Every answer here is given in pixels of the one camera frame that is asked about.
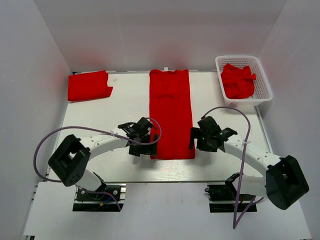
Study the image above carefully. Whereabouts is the crumpled red shirt in basket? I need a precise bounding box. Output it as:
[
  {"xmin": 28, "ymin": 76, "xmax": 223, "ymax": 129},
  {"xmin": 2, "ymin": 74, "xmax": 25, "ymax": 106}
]
[{"xmin": 221, "ymin": 63, "xmax": 257, "ymax": 99}]

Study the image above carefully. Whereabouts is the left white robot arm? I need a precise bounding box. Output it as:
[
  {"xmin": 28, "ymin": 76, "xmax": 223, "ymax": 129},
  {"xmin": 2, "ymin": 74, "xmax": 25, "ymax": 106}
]
[{"xmin": 48, "ymin": 117, "xmax": 163, "ymax": 200}]

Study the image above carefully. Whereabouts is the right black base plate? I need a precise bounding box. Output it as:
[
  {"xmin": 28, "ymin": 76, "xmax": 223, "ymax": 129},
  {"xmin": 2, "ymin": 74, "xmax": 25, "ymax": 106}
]
[{"xmin": 204, "ymin": 184, "xmax": 257, "ymax": 213}]

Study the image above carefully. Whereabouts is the white plastic mesh basket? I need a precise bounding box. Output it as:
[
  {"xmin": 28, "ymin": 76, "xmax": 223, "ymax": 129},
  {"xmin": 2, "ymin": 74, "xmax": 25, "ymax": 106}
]
[{"xmin": 215, "ymin": 55, "xmax": 273, "ymax": 108}]

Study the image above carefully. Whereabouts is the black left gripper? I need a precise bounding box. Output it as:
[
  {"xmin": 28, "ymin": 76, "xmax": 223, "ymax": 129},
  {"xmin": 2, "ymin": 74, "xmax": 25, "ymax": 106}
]
[{"xmin": 129, "ymin": 133, "xmax": 158, "ymax": 157}]

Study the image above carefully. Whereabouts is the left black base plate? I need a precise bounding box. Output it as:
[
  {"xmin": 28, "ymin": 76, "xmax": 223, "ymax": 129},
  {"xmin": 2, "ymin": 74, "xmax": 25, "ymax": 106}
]
[{"xmin": 72, "ymin": 183, "xmax": 126, "ymax": 213}]

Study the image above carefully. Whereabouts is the red t shirt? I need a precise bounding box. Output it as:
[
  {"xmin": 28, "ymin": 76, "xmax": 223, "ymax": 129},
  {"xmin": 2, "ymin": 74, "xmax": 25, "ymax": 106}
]
[
  {"xmin": 149, "ymin": 69, "xmax": 196, "ymax": 160},
  {"xmin": 67, "ymin": 70, "xmax": 113, "ymax": 102}
]

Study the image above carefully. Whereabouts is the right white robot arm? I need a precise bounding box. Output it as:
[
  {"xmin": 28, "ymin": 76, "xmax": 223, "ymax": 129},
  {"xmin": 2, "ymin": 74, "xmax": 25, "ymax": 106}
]
[{"xmin": 189, "ymin": 116, "xmax": 310, "ymax": 210}]

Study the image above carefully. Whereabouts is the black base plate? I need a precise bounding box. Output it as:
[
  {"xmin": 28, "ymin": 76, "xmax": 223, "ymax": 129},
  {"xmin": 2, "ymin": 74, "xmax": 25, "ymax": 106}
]
[
  {"xmin": 72, "ymin": 183, "xmax": 126, "ymax": 213},
  {"xmin": 204, "ymin": 184, "xmax": 257, "ymax": 213}
]

